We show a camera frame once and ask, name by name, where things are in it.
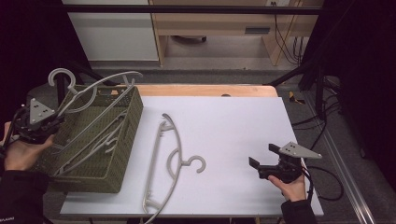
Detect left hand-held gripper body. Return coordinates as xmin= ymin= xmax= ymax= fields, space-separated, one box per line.
xmin=13 ymin=97 xmax=61 ymax=145

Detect light wooden desk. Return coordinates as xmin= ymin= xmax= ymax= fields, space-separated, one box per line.
xmin=148 ymin=0 xmax=325 ymax=67

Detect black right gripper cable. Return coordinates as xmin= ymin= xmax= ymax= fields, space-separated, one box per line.
xmin=301 ymin=164 xmax=346 ymax=203

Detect person's right hand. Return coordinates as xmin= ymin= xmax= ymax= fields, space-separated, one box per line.
xmin=267 ymin=175 xmax=308 ymax=203

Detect black horizontal frame bar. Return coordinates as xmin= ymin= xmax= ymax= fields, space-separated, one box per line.
xmin=62 ymin=4 xmax=323 ymax=15

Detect black metal stand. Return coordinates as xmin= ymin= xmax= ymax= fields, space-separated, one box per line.
xmin=266 ymin=58 xmax=327 ymax=119
xmin=55 ymin=58 xmax=119 ymax=106

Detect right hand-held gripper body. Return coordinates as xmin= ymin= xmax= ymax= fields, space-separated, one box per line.
xmin=258 ymin=141 xmax=323 ymax=185

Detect aluminium rail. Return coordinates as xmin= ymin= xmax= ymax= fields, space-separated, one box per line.
xmin=303 ymin=92 xmax=378 ymax=224

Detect yellow and black tool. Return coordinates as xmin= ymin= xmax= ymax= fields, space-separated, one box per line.
xmin=288 ymin=91 xmax=306 ymax=105

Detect white table mat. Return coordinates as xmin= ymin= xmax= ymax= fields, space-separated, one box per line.
xmin=59 ymin=95 xmax=325 ymax=217

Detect olive green woven basket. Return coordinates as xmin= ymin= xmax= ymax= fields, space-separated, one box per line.
xmin=31 ymin=84 xmax=144 ymax=194

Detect black floor cables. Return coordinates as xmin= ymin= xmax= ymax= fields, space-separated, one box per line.
xmin=291 ymin=74 xmax=344 ymax=147

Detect white cabinet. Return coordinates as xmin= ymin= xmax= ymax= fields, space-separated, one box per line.
xmin=62 ymin=0 xmax=160 ymax=62

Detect black hanging cables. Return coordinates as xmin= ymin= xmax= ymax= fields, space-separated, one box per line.
xmin=271 ymin=1 xmax=305 ymax=66

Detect person's left hand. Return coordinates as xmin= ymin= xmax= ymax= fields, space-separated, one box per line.
xmin=3 ymin=120 xmax=56 ymax=172

